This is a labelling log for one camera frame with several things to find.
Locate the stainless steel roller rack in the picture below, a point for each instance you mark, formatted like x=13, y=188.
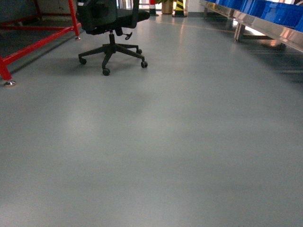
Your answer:
x=269, y=30

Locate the red metal frame table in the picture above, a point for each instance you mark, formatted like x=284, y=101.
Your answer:
x=28, y=25

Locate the black office chair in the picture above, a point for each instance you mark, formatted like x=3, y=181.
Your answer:
x=103, y=16

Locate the potted green plant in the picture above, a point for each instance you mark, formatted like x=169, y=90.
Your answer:
x=166, y=6

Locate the red white traffic cone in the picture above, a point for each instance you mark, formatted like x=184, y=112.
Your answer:
x=152, y=9

